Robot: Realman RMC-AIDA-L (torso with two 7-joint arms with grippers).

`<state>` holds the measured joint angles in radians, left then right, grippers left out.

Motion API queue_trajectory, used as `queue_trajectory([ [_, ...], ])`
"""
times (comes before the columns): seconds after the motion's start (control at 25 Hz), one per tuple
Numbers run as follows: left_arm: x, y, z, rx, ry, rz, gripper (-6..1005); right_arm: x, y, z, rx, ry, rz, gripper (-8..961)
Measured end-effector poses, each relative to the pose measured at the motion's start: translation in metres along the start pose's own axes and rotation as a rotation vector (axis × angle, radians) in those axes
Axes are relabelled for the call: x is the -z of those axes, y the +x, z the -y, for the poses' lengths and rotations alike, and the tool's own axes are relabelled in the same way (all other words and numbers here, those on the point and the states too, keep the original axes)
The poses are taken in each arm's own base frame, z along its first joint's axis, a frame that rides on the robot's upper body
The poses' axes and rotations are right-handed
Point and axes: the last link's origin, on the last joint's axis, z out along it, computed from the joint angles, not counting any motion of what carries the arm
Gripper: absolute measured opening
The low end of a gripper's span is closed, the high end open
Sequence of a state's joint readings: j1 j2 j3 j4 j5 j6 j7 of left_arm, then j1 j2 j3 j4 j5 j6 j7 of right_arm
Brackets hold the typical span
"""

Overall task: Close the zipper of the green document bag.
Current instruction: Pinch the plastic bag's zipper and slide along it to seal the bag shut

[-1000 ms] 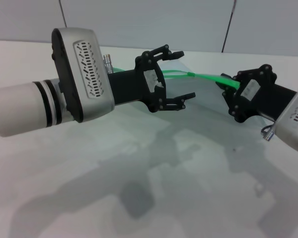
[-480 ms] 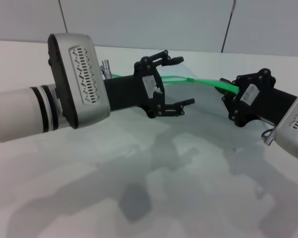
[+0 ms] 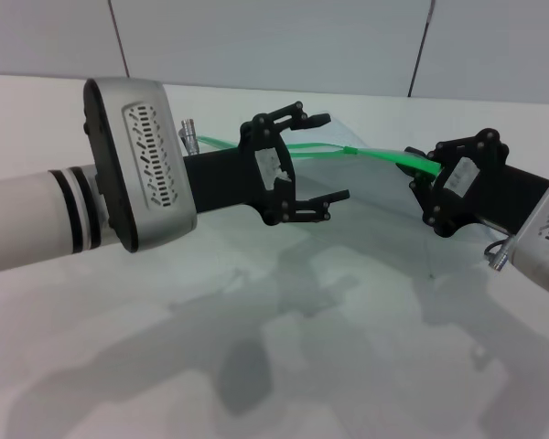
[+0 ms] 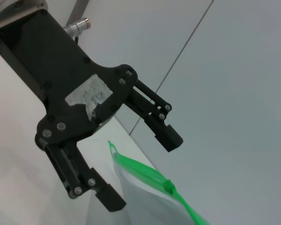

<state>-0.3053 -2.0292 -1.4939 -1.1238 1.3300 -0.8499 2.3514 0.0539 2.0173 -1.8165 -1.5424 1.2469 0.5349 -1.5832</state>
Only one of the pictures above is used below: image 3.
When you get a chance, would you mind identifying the silver left cable connector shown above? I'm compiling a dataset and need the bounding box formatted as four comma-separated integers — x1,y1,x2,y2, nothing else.
178,118,202,152

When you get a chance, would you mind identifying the clear green-zip document bag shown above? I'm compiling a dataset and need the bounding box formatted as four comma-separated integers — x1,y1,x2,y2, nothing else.
195,112,507,281

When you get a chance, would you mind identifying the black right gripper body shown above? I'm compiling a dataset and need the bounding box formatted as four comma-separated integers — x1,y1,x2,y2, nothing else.
431,151,549,240

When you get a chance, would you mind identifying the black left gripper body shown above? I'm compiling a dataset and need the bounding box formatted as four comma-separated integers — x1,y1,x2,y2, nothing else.
182,135,299,226

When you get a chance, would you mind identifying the silver cable connector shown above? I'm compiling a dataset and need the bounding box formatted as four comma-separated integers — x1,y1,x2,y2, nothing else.
483,234,519,273
178,118,202,152

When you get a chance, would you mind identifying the silver right cable connector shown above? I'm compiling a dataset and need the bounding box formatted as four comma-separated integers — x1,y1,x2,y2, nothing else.
483,234,519,273

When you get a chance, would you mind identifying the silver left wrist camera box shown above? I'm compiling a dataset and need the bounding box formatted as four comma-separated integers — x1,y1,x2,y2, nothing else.
81,77,199,253

